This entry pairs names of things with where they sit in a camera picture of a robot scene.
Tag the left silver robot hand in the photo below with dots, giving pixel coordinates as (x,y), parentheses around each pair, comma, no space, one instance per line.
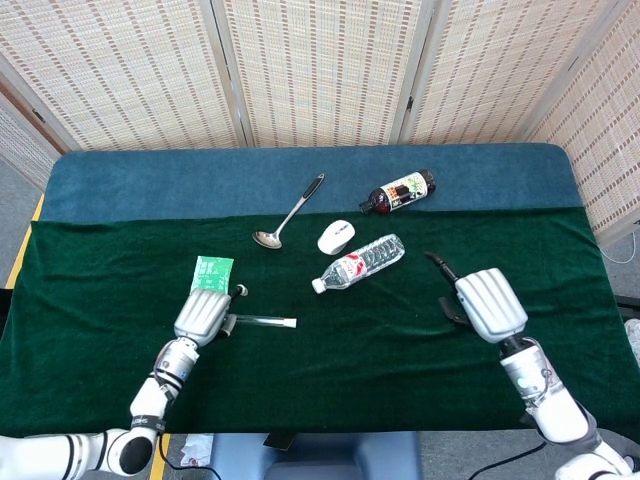
(202,317)

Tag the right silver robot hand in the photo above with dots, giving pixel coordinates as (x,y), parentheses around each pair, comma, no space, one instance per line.
(490,305)

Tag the clear glass test tube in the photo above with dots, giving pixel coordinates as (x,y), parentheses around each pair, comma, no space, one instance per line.
(265,321)

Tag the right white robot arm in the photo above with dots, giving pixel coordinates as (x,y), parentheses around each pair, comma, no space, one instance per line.
(540,395)

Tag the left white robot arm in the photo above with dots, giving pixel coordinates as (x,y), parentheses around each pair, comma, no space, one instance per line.
(170,365)

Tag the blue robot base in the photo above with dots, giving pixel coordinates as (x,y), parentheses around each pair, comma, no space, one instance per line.
(320,460)

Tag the green sachet packet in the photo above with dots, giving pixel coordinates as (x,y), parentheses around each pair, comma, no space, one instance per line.
(212,272)

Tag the crumpled white plastic wrap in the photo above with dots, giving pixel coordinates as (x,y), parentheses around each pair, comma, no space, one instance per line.
(195,450)

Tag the dark green velvet cloth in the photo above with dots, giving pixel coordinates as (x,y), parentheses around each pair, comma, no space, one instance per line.
(320,380)

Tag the blue table cover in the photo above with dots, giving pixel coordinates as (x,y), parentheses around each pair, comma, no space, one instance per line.
(175,185)

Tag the clear plastic water bottle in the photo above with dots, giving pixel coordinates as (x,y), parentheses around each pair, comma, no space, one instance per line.
(360,262)

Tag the dark tea bottle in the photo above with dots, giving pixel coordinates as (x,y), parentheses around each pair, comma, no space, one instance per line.
(400,191)

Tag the white plastic object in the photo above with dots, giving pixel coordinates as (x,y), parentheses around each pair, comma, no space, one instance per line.
(634,335)

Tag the white computer mouse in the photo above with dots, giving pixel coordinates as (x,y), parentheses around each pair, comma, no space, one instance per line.
(335,237)

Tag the yellow floor tape strip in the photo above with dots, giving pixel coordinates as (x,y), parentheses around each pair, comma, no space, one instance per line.
(25,245)
(160,467)

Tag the woven bamboo screen panel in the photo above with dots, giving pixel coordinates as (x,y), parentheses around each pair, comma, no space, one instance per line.
(320,75)
(500,75)
(125,75)
(605,150)
(22,145)

